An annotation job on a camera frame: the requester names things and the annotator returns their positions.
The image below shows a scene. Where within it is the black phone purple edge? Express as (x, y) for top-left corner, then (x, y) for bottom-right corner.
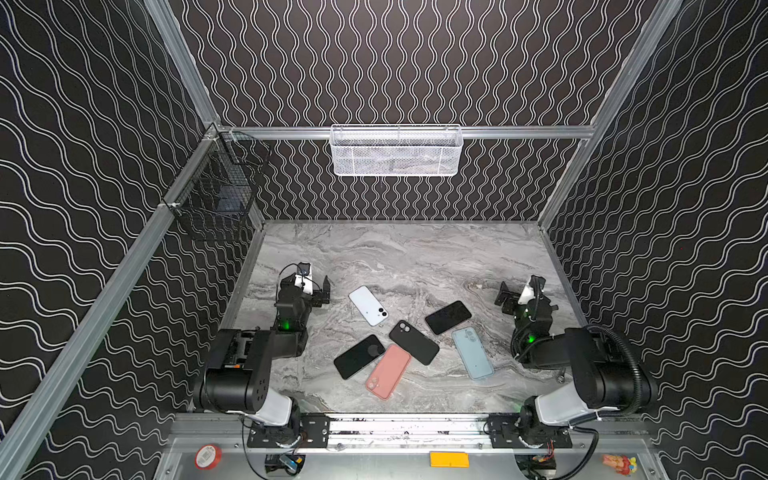
(425, 300), (472, 335)

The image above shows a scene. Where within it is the pink phone case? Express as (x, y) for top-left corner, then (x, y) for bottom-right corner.
(365, 345), (412, 400)

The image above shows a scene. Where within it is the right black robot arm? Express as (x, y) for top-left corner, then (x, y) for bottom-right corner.
(494, 275), (659, 447)

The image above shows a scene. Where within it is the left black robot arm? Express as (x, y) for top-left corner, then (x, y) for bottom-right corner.
(192, 262), (330, 448)

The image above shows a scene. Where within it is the light blue phone case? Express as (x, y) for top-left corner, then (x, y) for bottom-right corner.
(451, 327), (494, 380)

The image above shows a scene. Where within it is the white phone face down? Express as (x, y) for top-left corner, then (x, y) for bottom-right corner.
(348, 286), (389, 326)

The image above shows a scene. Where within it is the black phone screen up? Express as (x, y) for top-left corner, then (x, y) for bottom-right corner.
(333, 334), (385, 380)

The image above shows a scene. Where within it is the black phone case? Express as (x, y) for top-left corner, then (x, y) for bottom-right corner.
(389, 321), (440, 366)

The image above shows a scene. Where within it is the yellow block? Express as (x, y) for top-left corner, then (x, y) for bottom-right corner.
(429, 452), (470, 469)

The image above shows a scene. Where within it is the red yellow toy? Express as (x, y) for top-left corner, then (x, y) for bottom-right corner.
(602, 454), (638, 476)

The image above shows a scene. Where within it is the red tape roll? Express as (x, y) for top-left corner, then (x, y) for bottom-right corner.
(194, 444), (223, 470)

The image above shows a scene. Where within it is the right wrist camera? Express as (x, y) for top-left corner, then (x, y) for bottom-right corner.
(517, 275), (546, 305)

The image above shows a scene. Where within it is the black wire basket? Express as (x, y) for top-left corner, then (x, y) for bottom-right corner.
(170, 132), (274, 244)

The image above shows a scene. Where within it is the white wire mesh basket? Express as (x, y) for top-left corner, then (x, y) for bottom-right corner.
(329, 124), (464, 177)

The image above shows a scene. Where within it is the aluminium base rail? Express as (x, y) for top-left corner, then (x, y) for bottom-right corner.
(170, 412), (652, 452)

